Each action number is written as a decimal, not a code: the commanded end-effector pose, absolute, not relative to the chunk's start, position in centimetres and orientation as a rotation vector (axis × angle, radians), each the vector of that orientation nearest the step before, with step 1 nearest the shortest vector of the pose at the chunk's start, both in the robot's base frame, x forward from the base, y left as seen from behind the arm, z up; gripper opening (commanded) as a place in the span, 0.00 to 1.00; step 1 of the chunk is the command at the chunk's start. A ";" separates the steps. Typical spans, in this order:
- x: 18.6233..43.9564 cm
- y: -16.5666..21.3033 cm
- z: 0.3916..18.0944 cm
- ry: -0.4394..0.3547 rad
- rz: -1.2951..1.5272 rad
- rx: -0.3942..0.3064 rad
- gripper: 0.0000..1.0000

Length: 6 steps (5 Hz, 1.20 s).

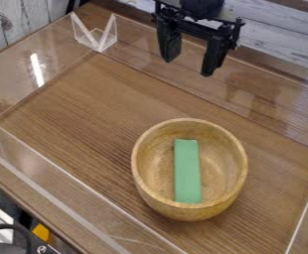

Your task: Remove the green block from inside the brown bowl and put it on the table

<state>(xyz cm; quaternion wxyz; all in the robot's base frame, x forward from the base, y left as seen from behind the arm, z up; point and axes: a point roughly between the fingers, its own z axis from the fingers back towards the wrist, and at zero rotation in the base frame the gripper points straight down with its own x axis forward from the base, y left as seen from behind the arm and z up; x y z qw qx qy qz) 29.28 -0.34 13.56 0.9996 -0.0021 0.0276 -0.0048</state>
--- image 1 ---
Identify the clear acrylic corner bracket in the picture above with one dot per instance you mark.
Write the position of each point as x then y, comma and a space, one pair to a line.
96, 39

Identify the clear acrylic enclosure wall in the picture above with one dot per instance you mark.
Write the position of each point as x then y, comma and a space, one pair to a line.
79, 215

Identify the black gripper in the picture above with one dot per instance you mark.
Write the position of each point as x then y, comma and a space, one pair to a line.
202, 18

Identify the yellow tag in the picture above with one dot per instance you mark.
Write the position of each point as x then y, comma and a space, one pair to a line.
42, 232

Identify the green rectangular block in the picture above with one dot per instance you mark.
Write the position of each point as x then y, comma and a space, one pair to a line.
188, 184

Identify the brown wooden bowl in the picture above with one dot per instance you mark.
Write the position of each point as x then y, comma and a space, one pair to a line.
222, 161

